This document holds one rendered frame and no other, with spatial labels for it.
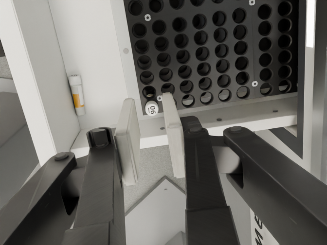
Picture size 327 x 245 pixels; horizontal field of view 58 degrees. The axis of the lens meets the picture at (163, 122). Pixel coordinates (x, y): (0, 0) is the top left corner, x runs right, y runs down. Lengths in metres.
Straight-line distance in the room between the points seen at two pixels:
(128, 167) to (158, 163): 1.17
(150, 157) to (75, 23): 1.02
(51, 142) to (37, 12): 0.12
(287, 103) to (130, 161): 0.25
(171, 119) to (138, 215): 1.28
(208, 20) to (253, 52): 0.05
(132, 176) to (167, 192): 1.21
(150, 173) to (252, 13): 1.12
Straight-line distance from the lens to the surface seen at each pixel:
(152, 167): 1.33
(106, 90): 0.35
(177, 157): 0.15
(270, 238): 0.41
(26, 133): 0.98
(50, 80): 0.30
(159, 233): 1.49
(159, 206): 1.40
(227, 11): 0.28
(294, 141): 0.32
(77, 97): 0.35
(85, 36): 0.34
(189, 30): 0.28
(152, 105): 0.27
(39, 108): 0.27
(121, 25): 0.33
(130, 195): 1.41
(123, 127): 0.15
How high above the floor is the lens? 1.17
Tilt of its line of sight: 70 degrees down
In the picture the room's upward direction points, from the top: 169 degrees clockwise
